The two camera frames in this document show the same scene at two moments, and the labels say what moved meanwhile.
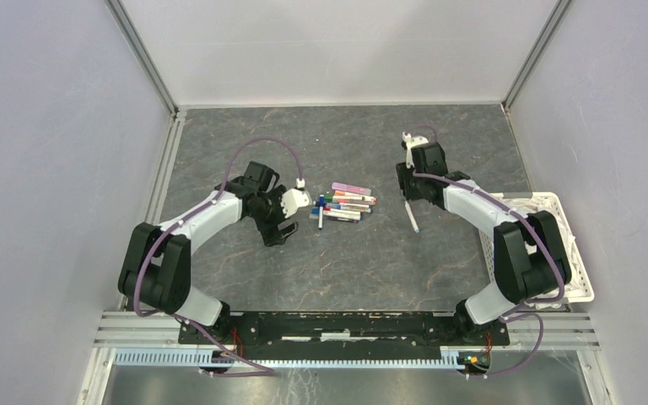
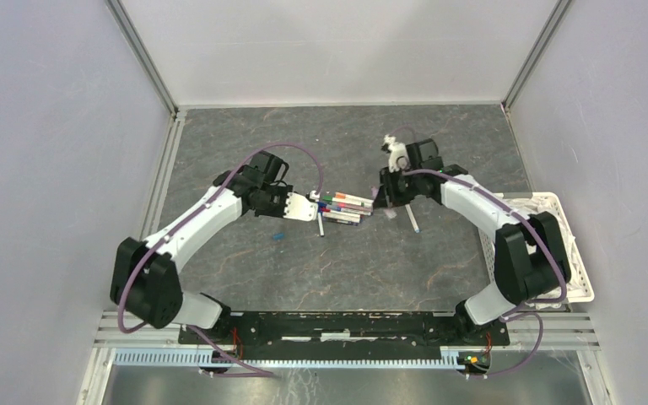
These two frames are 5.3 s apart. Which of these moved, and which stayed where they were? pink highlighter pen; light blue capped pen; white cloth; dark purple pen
Moved: pink highlighter pen
Stayed: dark purple pen; light blue capped pen; white cloth
